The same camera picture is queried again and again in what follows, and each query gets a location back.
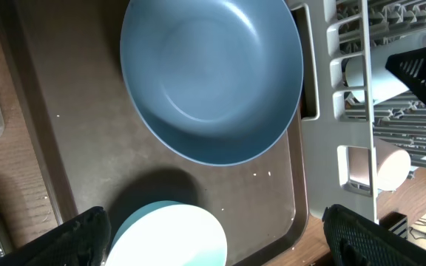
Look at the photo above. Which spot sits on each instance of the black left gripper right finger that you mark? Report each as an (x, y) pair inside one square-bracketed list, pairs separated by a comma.
[(356, 241)]

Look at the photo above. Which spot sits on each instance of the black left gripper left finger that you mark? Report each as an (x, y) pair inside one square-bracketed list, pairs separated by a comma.
[(81, 241)]

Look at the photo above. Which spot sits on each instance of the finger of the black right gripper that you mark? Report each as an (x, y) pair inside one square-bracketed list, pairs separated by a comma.
[(424, 77)]

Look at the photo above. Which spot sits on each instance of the light blue rice bowl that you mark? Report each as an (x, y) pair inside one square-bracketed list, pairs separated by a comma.
[(169, 233)]

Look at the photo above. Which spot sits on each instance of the dark blue plate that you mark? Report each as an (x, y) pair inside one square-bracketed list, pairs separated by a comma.
[(216, 81)]

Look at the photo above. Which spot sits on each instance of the light blue cup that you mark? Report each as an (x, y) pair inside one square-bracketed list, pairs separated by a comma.
[(384, 85)]

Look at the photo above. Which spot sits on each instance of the pink cup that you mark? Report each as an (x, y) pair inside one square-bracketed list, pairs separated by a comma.
[(392, 165)]

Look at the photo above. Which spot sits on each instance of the grey dishwasher rack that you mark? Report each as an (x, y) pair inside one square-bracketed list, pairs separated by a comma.
[(332, 33)]

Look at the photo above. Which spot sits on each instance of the brown serving tray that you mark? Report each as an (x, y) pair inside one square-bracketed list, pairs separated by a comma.
[(95, 150)]

